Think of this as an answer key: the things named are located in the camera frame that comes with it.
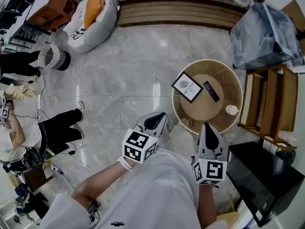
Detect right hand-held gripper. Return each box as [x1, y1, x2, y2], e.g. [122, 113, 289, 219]
[192, 122, 229, 187]

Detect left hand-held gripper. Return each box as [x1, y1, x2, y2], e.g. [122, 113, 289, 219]
[122, 112, 169, 165]

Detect black framed nature print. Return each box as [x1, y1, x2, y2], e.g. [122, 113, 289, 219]
[171, 71, 204, 104]

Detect person's right forearm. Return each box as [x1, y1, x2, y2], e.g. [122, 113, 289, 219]
[198, 184, 218, 229]

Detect person's left forearm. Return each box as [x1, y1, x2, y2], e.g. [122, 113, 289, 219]
[71, 160, 134, 214]

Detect round glass side table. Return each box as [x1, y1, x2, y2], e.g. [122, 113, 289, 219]
[171, 59, 244, 135]

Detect white cup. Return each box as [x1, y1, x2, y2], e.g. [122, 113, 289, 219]
[225, 104, 240, 116]

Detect white wristband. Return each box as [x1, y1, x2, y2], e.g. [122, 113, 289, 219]
[116, 155, 134, 171]

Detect black remote control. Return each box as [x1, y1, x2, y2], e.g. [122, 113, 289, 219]
[203, 81, 220, 103]

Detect black glass cabinet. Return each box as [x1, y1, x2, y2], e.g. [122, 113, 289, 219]
[225, 141, 305, 228]

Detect person's white clothing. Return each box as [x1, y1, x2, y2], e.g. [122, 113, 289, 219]
[41, 125, 229, 229]

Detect wooden chair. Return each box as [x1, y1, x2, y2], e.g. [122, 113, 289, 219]
[238, 64, 300, 150]

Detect black round canister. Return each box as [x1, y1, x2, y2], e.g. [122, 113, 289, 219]
[276, 149, 296, 167]

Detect black green seat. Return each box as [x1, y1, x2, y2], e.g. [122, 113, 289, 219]
[45, 144, 70, 157]

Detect white beanbag chair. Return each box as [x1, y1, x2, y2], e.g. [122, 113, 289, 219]
[62, 0, 119, 54]

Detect wooden slatted platform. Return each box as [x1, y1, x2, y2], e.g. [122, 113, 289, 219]
[116, 0, 248, 31]

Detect pleated white black cylinder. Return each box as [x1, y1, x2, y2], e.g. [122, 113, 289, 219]
[38, 42, 71, 72]

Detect plastic-wrapped glass tank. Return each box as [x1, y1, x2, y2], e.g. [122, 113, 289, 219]
[230, 1, 305, 70]

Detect white printed cushion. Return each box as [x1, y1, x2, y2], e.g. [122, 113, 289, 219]
[62, 3, 87, 43]

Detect orange cushion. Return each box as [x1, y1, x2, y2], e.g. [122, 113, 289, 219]
[83, 0, 106, 30]

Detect dark brown low table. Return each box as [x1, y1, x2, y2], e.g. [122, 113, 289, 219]
[22, 167, 53, 193]

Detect beige cloth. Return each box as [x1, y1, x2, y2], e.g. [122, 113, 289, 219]
[4, 83, 37, 100]

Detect brown wooden cabinet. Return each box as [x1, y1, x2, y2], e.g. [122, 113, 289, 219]
[27, 0, 79, 32]

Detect brown cardboard sheet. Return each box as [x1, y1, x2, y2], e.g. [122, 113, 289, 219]
[282, 0, 305, 33]

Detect black metal rack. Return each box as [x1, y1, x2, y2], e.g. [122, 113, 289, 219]
[7, 24, 40, 50]

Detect white table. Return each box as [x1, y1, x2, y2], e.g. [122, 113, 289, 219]
[4, 0, 59, 41]

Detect black cable bundle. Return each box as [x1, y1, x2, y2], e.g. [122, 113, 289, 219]
[87, 198, 102, 227]

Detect black floor cable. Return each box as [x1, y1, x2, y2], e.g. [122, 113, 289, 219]
[35, 72, 50, 120]

